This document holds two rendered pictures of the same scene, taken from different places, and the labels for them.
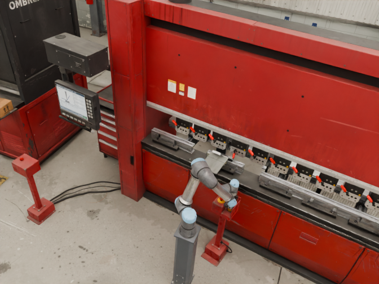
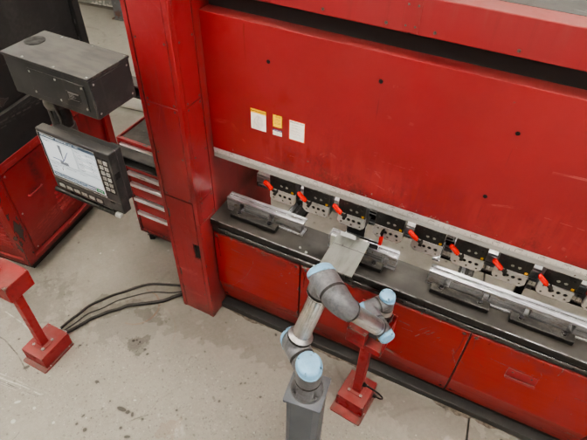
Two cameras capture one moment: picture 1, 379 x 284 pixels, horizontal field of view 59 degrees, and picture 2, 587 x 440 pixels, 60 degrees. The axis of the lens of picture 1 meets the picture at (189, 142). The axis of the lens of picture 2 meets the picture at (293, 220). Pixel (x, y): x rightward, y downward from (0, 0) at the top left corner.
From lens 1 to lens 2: 0.63 m
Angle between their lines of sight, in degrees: 6
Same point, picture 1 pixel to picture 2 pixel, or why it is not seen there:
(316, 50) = (552, 41)
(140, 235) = (223, 379)
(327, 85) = (572, 112)
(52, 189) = (64, 305)
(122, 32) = (153, 25)
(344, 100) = not seen: outside the picture
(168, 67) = (250, 85)
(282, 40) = (479, 24)
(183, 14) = not seen: outside the picture
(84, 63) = (84, 92)
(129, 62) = (175, 82)
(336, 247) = (572, 392)
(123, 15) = not seen: outside the picture
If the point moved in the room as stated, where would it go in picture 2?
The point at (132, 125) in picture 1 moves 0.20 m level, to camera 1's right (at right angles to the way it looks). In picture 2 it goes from (192, 195) to (229, 195)
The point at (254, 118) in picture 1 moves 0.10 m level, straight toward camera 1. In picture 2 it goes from (419, 175) to (418, 189)
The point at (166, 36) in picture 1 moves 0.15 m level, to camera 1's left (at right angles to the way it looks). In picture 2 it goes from (240, 27) to (205, 26)
